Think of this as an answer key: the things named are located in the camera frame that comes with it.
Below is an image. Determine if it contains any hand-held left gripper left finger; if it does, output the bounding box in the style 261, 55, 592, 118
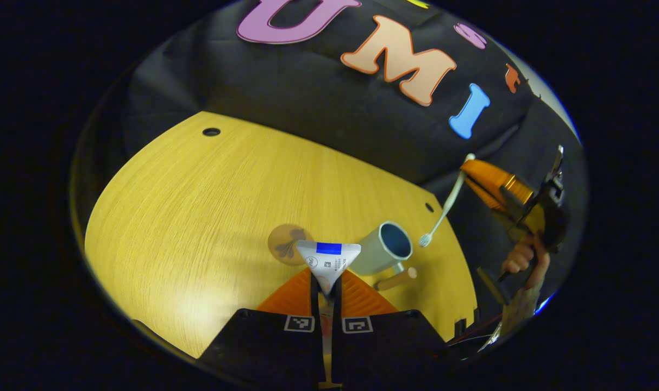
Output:
198, 266, 330, 387

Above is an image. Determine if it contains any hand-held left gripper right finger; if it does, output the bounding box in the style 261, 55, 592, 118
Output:
331, 269, 450, 387

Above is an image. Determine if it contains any pale green toothbrush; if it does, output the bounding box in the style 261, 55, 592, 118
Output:
418, 153, 476, 249

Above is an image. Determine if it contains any pale cup with wooden handle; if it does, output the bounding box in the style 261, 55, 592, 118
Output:
353, 221, 418, 292

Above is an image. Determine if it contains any white toothpaste tube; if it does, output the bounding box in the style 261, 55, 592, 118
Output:
297, 241, 362, 387

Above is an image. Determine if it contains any round brown coaster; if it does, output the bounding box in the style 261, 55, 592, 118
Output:
268, 224, 315, 267

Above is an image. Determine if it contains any black backdrop cloth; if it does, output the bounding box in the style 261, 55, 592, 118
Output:
71, 0, 586, 348

